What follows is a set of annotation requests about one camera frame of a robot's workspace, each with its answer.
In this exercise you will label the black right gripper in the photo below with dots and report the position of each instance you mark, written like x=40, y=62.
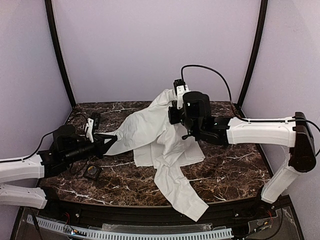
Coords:
x=172, y=115

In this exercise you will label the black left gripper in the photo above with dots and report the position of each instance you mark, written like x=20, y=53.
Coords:
x=97, y=144

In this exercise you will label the white button shirt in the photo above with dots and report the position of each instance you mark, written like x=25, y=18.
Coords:
x=157, y=143

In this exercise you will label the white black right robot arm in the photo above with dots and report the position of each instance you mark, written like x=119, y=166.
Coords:
x=291, y=132

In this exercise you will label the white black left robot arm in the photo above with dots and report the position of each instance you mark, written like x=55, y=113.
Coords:
x=44, y=164

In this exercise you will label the black square box near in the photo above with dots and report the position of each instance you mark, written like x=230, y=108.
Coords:
x=92, y=177

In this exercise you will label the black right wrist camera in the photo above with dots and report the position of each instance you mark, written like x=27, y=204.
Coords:
x=190, y=104

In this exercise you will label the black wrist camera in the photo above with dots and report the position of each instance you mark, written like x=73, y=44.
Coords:
x=190, y=104
x=75, y=132

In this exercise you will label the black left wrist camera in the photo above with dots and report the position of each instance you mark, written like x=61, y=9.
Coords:
x=75, y=132

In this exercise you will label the black front table rail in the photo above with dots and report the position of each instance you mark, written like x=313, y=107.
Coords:
x=228, y=213

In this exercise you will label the white slotted cable duct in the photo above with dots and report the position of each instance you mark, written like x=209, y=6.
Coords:
x=133, y=232

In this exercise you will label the black right frame post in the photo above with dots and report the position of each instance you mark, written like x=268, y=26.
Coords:
x=254, y=52

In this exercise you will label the black frame post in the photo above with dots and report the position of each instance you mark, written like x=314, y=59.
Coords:
x=254, y=52
x=58, y=51

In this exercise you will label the black left frame post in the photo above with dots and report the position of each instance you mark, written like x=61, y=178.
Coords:
x=58, y=51

